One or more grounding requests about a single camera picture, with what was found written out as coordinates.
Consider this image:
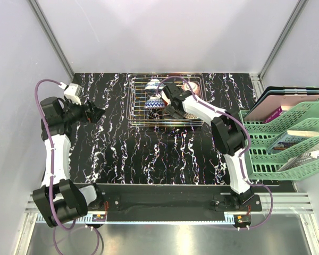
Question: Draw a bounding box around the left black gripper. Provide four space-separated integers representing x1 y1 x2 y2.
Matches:
61 97 105 125

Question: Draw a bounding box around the orange patterned bowl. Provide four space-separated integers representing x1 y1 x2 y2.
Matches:
181 82 200 96

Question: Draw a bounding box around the blue zigzag bowl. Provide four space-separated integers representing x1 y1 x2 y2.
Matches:
144 97 165 110

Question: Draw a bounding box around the blue white floral bowl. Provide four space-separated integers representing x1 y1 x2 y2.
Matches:
144 79 165 91

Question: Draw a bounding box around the wire dish rack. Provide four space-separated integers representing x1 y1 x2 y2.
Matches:
127 73 207 127

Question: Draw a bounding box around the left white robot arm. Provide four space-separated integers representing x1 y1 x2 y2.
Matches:
32 97 104 228

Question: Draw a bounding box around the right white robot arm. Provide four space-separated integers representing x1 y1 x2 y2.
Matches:
160 83 254 211

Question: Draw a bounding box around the pink folder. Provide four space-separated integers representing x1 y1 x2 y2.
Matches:
244 95 319 122

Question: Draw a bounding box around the purple book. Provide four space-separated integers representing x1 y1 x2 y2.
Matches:
262 106 292 124

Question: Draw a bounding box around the green file organizer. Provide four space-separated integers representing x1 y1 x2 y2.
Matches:
243 100 319 181

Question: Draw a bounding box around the blue booklet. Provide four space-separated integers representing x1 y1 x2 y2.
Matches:
267 132 307 154

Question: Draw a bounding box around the spiral notebook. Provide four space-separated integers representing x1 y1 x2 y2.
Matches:
277 143 319 172

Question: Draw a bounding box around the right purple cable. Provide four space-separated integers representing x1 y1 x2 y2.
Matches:
157 76 274 230

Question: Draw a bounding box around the purple cable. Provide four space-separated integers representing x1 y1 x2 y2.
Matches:
35 79 105 255
157 76 274 230

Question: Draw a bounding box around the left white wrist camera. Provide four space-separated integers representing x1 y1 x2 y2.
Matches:
58 82 82 105

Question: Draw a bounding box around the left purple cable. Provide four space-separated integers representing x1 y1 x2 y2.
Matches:
35 79 105 255

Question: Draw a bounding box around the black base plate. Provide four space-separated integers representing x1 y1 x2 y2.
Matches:
69 182 264 213

